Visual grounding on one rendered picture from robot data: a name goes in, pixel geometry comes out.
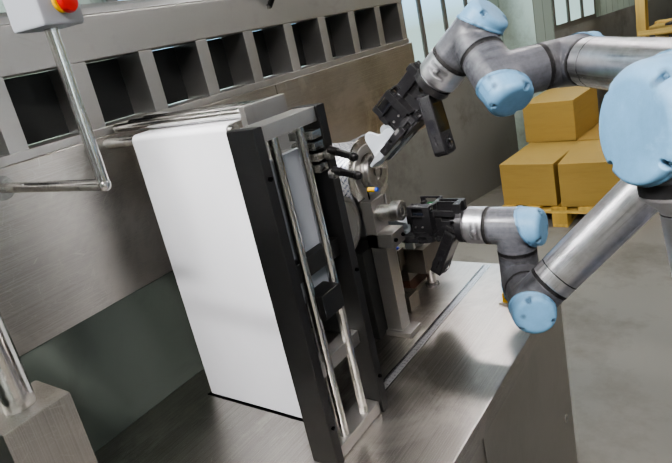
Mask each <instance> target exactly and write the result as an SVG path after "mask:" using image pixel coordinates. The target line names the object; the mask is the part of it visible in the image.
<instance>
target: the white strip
mask: <svg viewBox="0 0 672 463"><path fill-rule="evenodd" d="M231 123H234V122H227V123H219V124H210V125H202V126H194V127H185V128H177V129H168V130H160V131H151V132H143V133H139V134H136V135H132V136H124V137H115V138H107V139H105V140H104V141H103V146H104V147H105V148H106V149H115V148H126V147H134V149H135V152H136V155H137V158H138V161H139V165H140V168H141V171H142V174H143V177H144V180H145V183H146V187H147V190H148V193H149V196H150V199H151V202H152V205H153V209H154V212H155V215H156V218H157V221H158V224H159V228H160V231H161V234H162V237H163V240H164V243H165V246H166V250H167V253H168V256H169V259H170V262H171V265H172V268H173V272H174V275H175V278H176V281H177V284H178V287H179V290H180V294H181V297H182V300H183V303H184V306H185V309H186V312H187V316H188V319H189V322H190V325H191V328H192V331H193V334H194V338H195V341H196V344H197V347H198V350H199V353H200V357H201V360H202V363H203V366H204V369H205V372H206V375H207V379H208V382H209V385H210V388H211V391H212V392H210V393H208V395H211V396H215V397H218V398H222V399H225V400H229V401H232V402H236V403H239V404H243V405H246V406H250V407H253V408H257V409H260V410H263V411H267V412H270V413H274V414H277V415H281V416H284V417H288V418H291V419H295V420H298V421H302V422H303V418H302V415H301V411H300V407H299V403H298V400H297V396H296V392H295V389H294V385H293V381H292V377H291V374H290V370H289V366H288V363H287V359H286V355H285V351H284V348H283V344H282V340H281V336H280V333H279V329H278V325H277V322H276V318H275V314H274V310H273V307H272V303H271V299H270V295H269V292H268V288H267V284H266V281H265V277H264V273H263V269H262V266H261V262H260V258H259V255H258V251H257V247H256V243H255V240H254V236H253V232H252V228H251V225H250V221H249V217H248V214H247V210H246V206H245V202H244V199H243V195H242V191H241V187H240V184H239V180H238V176H237V173H236V169H235V165H234V161H233V158H232V154H231V150H230V147H229V143H228V139H227V135H226V132H228V131H231V130H234V129H240V127H239V125H238V124H231Z"/></svg>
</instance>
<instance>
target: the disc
mask: <svg viewBox="0 0 672 463"><path fill-rule="evenodd" d="M364 144H367V143H366V141H365V136H361V137H359V138H358V139H357V140H356V141H355V143H354V144H353V146H352V148H351V150H350V152H355V153H357V152H358V150H359V149H360V147H361V146H362V145H364ZM385 162H386V167H387V177H386V181H385V183H384V185H383V187H382V190H381V192H380V193H379V194H383V195H384V193H385V190H386V187H387V181H388V165H387V160H386V161H385ZM347 170H352V171H354V162H353V161H351V160H349V159H348V162H347ZM348 183H349V187H350V190H351V193H352V195H353V197H354V198H355V200H356V201H357V202H358V203H359V204H360V202H361V201H362V200H364V199H365V198H364V197H363V196H362V195H361V194H360V193H359V191H358V189H357V187H356V184H355V180H354V178H349V177H348Z"/></svg>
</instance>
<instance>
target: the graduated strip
mask: <svg viewBox="0 0 672 463"><path fill-rule="evenodd" d="M490 266H491V265H482V266H481V267H480V268H479V269H478V271H477V272H476V273H475V274H474V275H473V276H472V278H471V279H470V280H469V281H468V282H467V283H466V284H465V286H464V287H463V288H462V289H461V290H460V291H459V293H458V294H457V295H456V296H455V297H454V298H453V299H452V301H451V302H450V303H449V304H448V305H447V306H446V308H445V309H444V310H443V311H442V312H441V313H440V314H439V316H438V317H437V318H436V319H435V320H434V321H433V323H432V324H431V325H430V326H429V327H428V328H427V330H426V331H425V332H424V333H423V334H422V335H421V336H420V338H419V339H418V340H417V341H416V342H415V343H414V345H413V346H412V347H411V348H410V349H409V350H408V351H407V353H406V354H405V355H404V356H403V357H402V358H401V360H400V361H399V362H398V363H397V364H396V365H395V366H394V368H393V369H392V370H391V371H390V372H389V373H388V375H387V376H386V377H385V378H384V379H383V382H384V386H385V391H386V390H387V389H388V387H389V386H390V385H391V384H392V383H393V381H394V380H395V379H396V378H397V377H398V376H399V374H400V373H401V372H402V371H403V370H404V368H405V367H406V366H407V365H408V364H409V362H410V361H411V360H412V359H413V358H414V356H415V355H416V354H417V353H418V352H419V350H420V349H421V348H422V347H423V346H424V345H425V343H426V342H427V341H428V340H429V339H430V337H431V336H432V335H433V334H434V333H435V331H436V330H437V329H438V328H439V327H440V325H441V324H442V323H443V322H444V321H445V319H446V318H447V317H448V316H449V315H450V314H451V312H452V311H453V310H454V309H455V308H456V306H457V305H458V304H459V303H460V302H461V300H462V299H463V298H464V297H465V296H466V294H467V293H468V292H469V291H470V290H471V288H472V287H473V286H474V285H475V284H476V283H477V281H478V280H479V279H480V278H481V277H482V275H483V274H484V273H485V272H486V271H487V269H488V268H489V267H490Z"/></svg>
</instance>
